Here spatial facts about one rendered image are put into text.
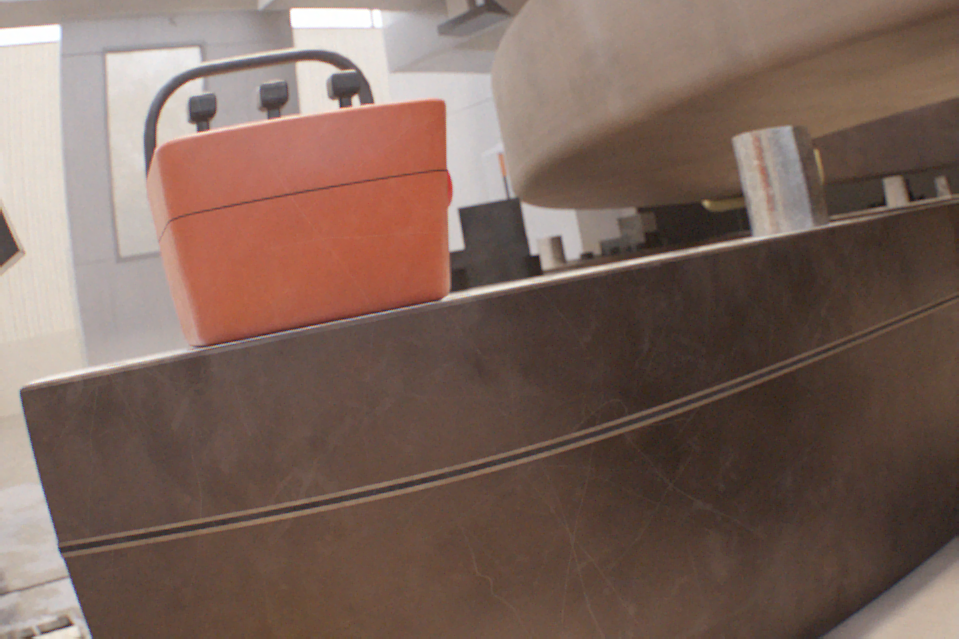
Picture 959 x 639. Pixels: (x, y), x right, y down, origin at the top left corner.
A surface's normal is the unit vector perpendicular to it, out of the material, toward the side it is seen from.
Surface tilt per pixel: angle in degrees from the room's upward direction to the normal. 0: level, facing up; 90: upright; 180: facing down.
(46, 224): 90
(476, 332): 90
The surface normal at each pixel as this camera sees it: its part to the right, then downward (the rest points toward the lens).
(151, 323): 0.69, -0.11
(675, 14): -0.90, 0.18
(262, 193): 0.48, 0.05
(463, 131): -0.70, 0.15
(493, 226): 0.05, 0.02
